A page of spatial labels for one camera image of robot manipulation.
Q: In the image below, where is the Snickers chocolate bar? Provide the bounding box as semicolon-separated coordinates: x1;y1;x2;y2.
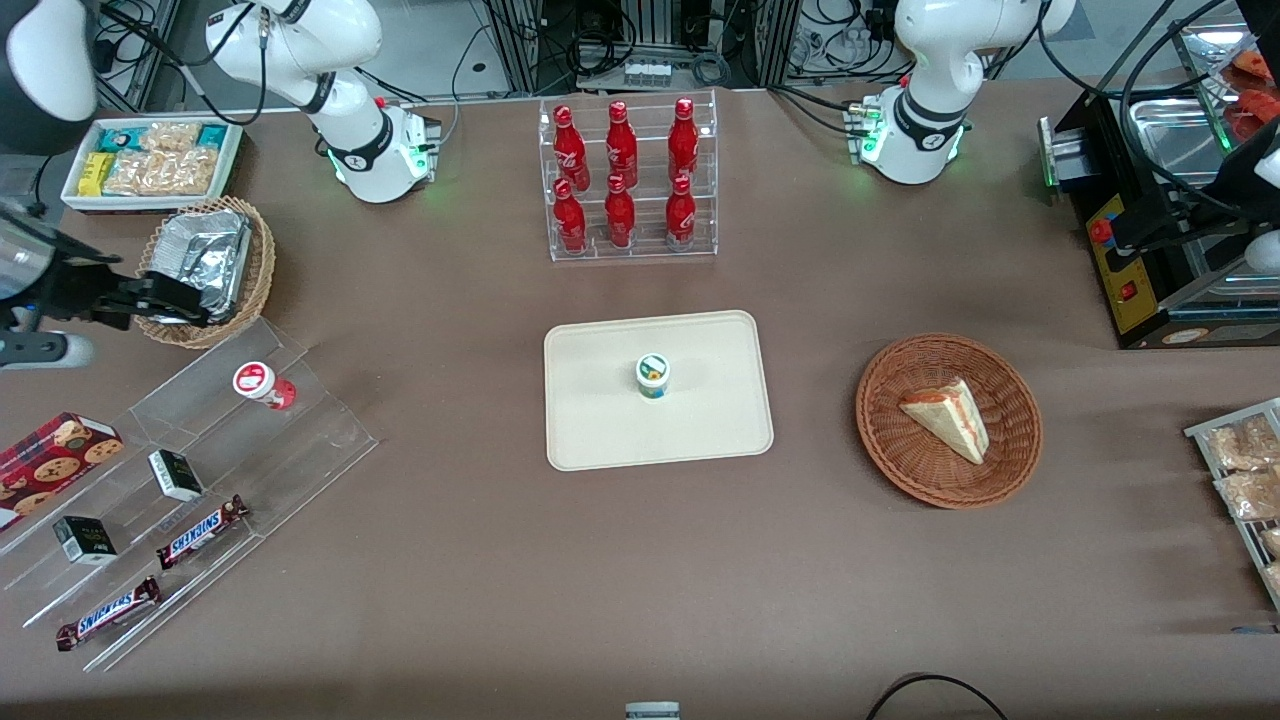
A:
155;495;251;571
55;576;163;653

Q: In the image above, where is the small black box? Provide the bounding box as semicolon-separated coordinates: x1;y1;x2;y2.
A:
52;515;119;567
148;449;205;503

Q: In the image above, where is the clear acrylic tiered stand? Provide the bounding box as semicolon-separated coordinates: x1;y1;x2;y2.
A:
0;318;379;673

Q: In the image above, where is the black machine with yellow panel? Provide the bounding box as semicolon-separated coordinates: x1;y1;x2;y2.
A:
1038;90;1280;351

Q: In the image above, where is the clear container with red food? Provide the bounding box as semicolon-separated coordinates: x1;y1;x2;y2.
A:
1178;18;1280;151

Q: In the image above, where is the grey snack rack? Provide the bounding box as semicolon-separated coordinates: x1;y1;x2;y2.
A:
1184;398;1280;613

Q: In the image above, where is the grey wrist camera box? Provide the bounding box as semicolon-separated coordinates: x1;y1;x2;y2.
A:
0;333;97;370

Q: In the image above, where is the brown round wicker basket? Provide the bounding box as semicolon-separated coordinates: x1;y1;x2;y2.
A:
855;332;1044;511

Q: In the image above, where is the light wicker basket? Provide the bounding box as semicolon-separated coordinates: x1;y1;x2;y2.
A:
133;196;277;351

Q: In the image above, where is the white snack bin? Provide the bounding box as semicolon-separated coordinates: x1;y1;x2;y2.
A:
60;118;246;215

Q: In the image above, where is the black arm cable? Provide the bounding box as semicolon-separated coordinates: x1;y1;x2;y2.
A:
222;5;281;183

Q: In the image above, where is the red cola bottle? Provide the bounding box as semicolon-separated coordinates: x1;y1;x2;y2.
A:
605;100;639;189
665;175;698;251
553;178;589;254
604;174;637;249
553;105;591;193
668;97;700;183

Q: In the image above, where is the thick black cable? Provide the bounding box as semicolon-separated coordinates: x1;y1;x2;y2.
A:
1037;0;1241;216

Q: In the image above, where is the clear bag of snacks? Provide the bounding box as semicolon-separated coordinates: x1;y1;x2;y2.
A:
140;122;203;153
104;148;219;197

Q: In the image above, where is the shiny steel tray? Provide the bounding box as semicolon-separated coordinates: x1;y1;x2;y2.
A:
1128;97;1236;191

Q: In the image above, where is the clear acrylic bottle rack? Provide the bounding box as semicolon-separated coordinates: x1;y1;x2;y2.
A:
537;89;720;264

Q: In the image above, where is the red gum jar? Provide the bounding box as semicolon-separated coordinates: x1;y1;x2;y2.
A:
233;361;298;412

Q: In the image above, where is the triangular sandwich wedge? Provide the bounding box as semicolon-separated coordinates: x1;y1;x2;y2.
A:
898;377;991;467

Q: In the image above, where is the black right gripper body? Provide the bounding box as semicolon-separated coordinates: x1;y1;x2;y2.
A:
35;258;136;329

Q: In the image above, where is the black floor cable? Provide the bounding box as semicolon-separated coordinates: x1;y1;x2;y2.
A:
865;674;1011;720

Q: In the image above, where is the beige plastic tray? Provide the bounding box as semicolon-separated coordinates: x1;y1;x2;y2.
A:
543;309;776;473

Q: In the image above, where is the aluminium foil tray stack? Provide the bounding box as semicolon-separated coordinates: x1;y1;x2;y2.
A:
135;207;253;326

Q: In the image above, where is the metal equipment rack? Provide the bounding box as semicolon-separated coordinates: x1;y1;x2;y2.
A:
485;0;831;96

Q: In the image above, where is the red cookie box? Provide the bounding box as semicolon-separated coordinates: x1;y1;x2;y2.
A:
0;412;125;533

